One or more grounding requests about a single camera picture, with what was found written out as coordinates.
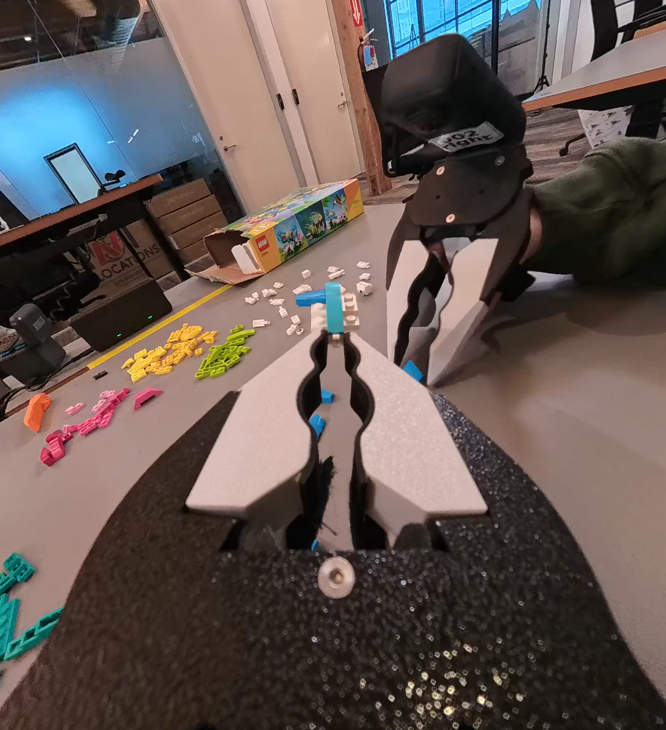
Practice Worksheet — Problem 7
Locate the person's right forearm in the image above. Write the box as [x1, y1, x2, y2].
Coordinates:
[524, 130, 666, 295]

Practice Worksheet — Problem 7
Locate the stack of brown cardboard boxes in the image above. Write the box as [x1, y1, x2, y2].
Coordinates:
[144, 178, 227, 267]

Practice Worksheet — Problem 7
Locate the group of white lego pieces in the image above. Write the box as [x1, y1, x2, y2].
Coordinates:
[244, 260, 375, 338]

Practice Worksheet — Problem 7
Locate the blue and white lego assembly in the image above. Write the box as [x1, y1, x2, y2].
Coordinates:
[295, 282, 364, 350]

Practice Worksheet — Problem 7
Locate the black tripod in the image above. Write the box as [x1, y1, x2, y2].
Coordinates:
[531, 0, 559, 99]

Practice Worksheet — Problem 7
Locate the orange lego piece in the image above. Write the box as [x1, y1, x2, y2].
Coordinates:
[23, 393, 53, 433]

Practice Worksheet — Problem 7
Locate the grey desk with wood edge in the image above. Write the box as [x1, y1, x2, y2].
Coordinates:
[521, 25, 666, 138]

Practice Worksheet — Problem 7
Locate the colourful lego set box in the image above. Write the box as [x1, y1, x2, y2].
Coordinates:
[186, 178, 366, 285]

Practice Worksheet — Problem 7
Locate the wood-edged desk with black legs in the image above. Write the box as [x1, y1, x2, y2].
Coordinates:
[0, 173, 191, 320]

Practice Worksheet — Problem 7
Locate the pile of yellow lego pieces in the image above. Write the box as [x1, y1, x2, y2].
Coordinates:
[120, 323, 219, 384]

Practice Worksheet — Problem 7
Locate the pile of pink lego pieces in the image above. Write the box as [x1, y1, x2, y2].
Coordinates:
[39, 387, 132, 468]

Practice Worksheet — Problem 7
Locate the black box with green lights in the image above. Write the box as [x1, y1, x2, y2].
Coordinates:
[70, 277, 173, 352]

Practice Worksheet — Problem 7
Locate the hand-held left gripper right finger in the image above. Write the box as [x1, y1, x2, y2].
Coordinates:
[346, 332, 489, 551]

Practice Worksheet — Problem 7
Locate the cardboard box with red print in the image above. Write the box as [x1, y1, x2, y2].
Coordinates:
[78, 219, 170, 298]

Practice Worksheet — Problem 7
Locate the white double door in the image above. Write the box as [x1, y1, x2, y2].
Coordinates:
[241, 0, 363, 192]

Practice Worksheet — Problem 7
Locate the wooden post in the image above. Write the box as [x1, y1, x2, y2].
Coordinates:
[332, 0, 395, 196]

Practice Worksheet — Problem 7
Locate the black handheld device on stand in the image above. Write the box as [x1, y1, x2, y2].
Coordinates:
[8, 303, 67, 378]

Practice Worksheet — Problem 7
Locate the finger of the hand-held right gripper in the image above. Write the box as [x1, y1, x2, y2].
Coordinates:
[427, 235, 504, 387]
[386, 219, 452, 368]

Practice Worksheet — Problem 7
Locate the pile of lime lego pieces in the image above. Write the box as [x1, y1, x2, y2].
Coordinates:
[194, 324, 255, 381]

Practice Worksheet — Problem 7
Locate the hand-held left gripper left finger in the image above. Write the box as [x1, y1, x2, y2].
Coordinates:
[186, 332, 327, 551]

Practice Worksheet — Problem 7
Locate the red fire extinguisher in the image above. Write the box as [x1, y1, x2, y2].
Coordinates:
[357, 30, 381, 73]

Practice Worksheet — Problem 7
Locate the printed paper sheet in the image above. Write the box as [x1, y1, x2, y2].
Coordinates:
[577, 105, 637, 152]

